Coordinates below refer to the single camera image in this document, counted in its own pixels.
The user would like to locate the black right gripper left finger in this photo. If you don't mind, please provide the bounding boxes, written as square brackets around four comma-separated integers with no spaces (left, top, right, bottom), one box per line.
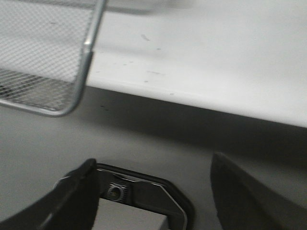
[0,159,99,230]

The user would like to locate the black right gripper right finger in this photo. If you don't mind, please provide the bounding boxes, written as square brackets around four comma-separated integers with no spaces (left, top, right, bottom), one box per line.
[210,153,307,230]

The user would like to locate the mesh tray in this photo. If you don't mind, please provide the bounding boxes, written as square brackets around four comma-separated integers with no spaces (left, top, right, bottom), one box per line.
[0,0,106,117]

